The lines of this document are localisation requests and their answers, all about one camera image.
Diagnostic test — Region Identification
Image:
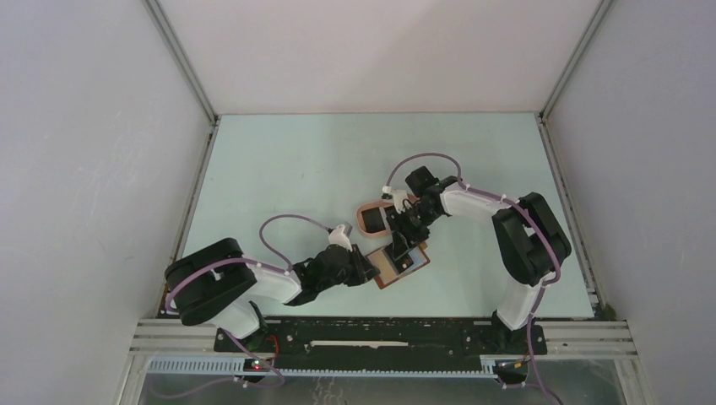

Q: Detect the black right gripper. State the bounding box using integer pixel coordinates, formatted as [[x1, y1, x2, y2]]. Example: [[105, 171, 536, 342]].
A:
[[387, 202, 442, 259]]

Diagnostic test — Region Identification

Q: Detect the pink oval plastic tray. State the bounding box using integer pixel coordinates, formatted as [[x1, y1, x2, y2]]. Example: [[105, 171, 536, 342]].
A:
[[356, 199, 407, 239]]

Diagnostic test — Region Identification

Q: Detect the brown leather card holder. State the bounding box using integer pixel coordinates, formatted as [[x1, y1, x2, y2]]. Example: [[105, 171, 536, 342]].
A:
[[366, 242, 431, 289]]

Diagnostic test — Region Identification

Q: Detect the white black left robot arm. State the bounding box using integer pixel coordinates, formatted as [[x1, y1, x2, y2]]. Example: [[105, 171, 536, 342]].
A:
[[164, 238, 379, 352]]

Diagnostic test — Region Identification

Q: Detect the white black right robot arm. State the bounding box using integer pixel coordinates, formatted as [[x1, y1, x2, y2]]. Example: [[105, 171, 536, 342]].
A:
[[382, 166, 572, 353]]

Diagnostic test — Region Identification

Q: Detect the black card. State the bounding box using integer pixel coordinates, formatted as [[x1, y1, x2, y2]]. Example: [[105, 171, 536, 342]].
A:
[[361, 207, 387, 235]]

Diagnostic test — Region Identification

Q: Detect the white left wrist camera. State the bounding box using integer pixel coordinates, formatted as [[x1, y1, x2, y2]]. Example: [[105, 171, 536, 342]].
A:
[[328, 223, 353, 251]]

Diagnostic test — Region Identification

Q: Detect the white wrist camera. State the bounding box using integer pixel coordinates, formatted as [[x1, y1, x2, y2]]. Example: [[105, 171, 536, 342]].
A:
[[382, 186, 411, 213], [328, 223, 353, 251]]

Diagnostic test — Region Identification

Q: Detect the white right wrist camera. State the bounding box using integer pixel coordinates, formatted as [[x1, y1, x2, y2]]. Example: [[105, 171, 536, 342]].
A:
[[382, 186, 411, 213]]

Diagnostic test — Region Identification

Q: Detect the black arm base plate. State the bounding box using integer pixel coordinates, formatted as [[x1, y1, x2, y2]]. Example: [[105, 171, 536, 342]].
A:
[[240, 316, 548, 372]]

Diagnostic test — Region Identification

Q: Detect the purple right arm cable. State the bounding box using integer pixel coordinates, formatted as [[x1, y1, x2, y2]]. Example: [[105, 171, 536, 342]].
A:
[[382, 152, 563, 405]]

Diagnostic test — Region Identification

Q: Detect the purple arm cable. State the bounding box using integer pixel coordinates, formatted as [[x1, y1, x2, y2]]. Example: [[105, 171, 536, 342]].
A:
[[148, 213, 337, 401], [382, 152, 563, 405]]

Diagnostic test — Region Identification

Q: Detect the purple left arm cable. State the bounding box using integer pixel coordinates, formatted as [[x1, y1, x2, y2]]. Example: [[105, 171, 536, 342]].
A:
[[148, 213, 337, 401]]

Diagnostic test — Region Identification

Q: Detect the aluminium frame rail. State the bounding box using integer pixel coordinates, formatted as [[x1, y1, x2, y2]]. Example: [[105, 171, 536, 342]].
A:
[[129, 316, 637, 378]]

